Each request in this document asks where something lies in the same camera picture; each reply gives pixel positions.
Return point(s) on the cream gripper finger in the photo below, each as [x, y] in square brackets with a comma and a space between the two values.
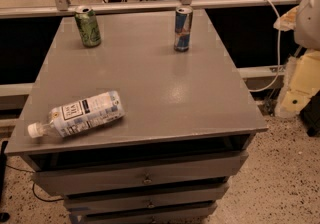
[301, 83]
[287, 21]

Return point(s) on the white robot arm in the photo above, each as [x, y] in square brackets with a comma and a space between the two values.
[307, 30]

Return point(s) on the blue silver energy drink can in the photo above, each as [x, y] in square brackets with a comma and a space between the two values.
[183, 24]

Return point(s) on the grey drawer cabinet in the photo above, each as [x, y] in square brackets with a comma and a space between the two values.
[176, 104]

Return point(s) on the bottom grey drawer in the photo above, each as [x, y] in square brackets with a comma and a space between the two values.
[156, 215]

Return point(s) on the grey drawer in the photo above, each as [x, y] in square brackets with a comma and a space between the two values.
[146, 197]
[156, 215]
[139, 174]

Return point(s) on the green soda can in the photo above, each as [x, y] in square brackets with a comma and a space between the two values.
[87, 24]

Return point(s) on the top grey drawer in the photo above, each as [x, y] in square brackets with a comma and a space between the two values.
[139, 174]

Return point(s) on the middle grey drawer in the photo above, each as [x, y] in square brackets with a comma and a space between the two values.
[146, 197]

